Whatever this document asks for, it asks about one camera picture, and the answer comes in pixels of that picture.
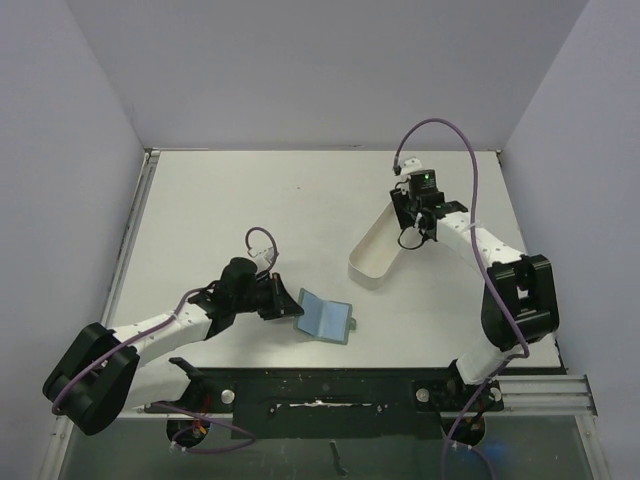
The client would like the aluminium frame rail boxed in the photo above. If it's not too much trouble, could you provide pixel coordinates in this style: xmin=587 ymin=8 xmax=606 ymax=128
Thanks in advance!
xmin=39 ymin=147 xmax=599 ymax=480

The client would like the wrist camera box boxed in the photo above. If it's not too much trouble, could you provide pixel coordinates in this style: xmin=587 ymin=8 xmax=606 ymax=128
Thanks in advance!
xmin=247 ymin=247 xmax=277 ymax=272
xmin=392 ymin=157 xmax=423 ymax=176

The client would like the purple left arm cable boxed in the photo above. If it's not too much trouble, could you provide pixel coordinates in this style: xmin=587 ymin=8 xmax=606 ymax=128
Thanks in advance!
xmin=49 ymin=227 xmax=279 ymax=454

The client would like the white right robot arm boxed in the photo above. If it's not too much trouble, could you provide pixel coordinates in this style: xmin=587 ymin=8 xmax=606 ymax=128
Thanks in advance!
xmin=390 ymin=170 xmax=559 ymax=409

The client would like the green card holder wallet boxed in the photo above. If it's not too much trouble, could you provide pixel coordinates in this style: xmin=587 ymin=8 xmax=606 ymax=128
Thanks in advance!
xmin=293 ymin=288 xmax=357 ymax=345

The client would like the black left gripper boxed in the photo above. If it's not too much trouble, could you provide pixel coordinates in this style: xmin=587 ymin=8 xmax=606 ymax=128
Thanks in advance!
xmin=233 ymin=272 xmax=303 ymax=320

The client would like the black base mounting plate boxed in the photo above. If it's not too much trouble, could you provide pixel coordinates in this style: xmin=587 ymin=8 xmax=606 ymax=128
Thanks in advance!
xmin=146 ymin=358 xmax=504 ymax=447

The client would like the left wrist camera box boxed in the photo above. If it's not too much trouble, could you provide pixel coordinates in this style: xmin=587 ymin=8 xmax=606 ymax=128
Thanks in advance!
xmin=247 ymin=247 xmax=277 ymax=272

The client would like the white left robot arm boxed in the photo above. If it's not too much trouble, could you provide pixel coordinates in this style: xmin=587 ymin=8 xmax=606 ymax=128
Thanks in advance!
xmin=42 ymin=257 xmax=304 ymax=435

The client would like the white oblong tray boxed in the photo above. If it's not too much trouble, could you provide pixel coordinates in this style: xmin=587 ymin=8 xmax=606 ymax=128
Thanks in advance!
xmin=348 ymin=203 xmax=402 ymax=290

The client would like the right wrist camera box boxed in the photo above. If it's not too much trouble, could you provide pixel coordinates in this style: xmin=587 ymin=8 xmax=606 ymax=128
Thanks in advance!
xmin=392 ymin=157 xmax=423 ymax=176

